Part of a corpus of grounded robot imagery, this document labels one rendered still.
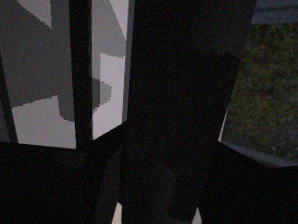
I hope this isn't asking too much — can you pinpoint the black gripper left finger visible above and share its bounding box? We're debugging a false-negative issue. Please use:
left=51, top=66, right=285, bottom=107
left=0, top=121, right=127, bottom=224

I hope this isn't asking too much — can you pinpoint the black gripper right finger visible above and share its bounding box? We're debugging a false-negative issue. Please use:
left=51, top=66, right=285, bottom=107
left=198, top=141, right=298, bottom=224

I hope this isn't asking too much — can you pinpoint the beige square tile with dark centre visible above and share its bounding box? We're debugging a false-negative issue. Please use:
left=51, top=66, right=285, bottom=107
left=112, top=202, right=122, bottom=224

